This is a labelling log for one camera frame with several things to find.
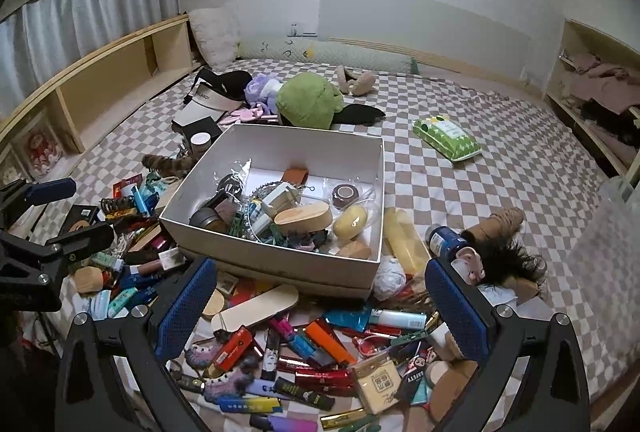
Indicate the pile of small sundries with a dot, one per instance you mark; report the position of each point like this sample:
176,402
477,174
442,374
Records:
310,379

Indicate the long pale bolster pillow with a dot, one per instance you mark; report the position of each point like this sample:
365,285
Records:
350,57

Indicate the brown furry toy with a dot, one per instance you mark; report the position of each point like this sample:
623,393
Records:
167,165

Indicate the white crumpled ball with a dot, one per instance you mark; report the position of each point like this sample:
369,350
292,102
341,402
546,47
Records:
390,279

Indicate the purple plush toy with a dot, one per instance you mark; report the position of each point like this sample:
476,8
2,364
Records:
257,87

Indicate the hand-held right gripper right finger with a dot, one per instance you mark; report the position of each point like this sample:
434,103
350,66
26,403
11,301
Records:
457,307

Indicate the yellow egg-shaped sponge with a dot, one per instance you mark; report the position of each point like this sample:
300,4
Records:
350,222

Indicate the blue bottle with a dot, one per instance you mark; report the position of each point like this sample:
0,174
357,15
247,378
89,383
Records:
447,239

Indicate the blue packet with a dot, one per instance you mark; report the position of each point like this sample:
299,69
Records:
347,319

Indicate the green plush toy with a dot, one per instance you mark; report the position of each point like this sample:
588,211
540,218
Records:
307,100

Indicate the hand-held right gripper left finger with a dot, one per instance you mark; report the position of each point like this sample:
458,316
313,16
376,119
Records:
187,302

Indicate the tan boot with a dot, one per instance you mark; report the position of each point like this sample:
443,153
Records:
500,222

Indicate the orange lighter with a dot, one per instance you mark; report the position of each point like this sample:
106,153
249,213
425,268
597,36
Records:
327,342

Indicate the yellow translucent bottle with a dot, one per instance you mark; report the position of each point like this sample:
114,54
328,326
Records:
405,242

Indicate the green wet wipes pack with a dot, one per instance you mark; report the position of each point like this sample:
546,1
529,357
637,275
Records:
447,137

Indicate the black-haired doll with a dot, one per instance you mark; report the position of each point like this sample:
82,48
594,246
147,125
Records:
505,262

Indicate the cream card packet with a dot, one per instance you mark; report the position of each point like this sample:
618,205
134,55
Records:
377,384

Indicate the brown tape roll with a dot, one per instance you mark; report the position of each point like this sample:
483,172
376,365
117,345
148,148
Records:
345,194

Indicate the white pillow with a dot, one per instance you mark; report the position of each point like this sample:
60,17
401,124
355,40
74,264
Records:
215,37

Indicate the clear plastic storage box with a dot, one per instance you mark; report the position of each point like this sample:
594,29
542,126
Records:
620,194

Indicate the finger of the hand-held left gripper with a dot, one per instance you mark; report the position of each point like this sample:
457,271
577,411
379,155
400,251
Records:
50,191
82,239

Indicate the black cloth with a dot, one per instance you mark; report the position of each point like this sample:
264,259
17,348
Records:
362,115

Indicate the small wooden block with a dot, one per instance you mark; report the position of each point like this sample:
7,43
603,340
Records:
356,250

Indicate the black and white visor cap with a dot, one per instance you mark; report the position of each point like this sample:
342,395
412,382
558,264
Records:
210,100

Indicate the red patterned picture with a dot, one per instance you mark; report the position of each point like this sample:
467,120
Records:
40,152

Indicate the round grey tin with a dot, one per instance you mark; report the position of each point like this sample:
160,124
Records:
202,218

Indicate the white lighter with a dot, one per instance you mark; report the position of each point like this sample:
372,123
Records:
397,319

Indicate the white round jar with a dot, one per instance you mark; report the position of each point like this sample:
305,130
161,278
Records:
200,140

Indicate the beige plush toy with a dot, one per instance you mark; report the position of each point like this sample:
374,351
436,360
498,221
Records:
362,82

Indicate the light wooden oval board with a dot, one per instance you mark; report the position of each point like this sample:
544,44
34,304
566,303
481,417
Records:
260,307

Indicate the white cardboard box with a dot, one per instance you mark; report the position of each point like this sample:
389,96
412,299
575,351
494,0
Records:
300,147

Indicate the pile of pink clothes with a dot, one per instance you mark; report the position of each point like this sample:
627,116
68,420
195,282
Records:
605,80

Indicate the dark knitted scrunchies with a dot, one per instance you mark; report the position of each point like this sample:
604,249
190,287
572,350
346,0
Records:
300,242

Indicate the wooden clothes shelf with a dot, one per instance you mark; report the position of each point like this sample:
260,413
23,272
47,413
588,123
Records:
595,142

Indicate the pink gloves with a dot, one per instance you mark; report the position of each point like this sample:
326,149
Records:
245,114

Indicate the pale curtain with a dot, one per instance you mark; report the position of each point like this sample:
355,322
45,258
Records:
90,12

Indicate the wooden oval box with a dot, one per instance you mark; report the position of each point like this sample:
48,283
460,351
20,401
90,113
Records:
302,218

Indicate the white wall socket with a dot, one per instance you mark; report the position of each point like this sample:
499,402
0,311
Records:
302,31

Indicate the wooden bedside shelf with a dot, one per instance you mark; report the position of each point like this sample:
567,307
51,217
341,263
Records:
100,92

